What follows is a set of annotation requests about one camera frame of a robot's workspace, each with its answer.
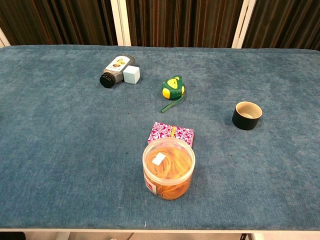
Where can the white frame post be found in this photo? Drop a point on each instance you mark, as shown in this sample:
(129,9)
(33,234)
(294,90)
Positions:
(243,22)
(3,40)
(120,22)

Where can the pink patterned card box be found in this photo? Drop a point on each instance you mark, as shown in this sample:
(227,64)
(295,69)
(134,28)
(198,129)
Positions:
(181,132)

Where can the dark brown curtain panel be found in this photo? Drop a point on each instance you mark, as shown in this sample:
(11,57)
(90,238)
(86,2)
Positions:
(182,22)
(62,20)
(285,22)

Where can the orange snack cup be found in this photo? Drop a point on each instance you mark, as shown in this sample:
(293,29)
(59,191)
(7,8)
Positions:
(168,175)

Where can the light blue cube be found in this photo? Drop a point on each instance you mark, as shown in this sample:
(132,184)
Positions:
(131,75)

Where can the small black cup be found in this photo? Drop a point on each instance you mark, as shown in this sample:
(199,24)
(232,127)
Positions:
(243,123)

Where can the blue table cloth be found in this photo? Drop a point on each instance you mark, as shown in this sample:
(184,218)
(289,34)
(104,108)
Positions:
(62,150)

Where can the dark bottle with label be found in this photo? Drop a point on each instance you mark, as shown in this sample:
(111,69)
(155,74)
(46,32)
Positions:
(117,65)

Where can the green yellow tape measure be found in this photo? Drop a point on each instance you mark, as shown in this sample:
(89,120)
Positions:
(172,88)

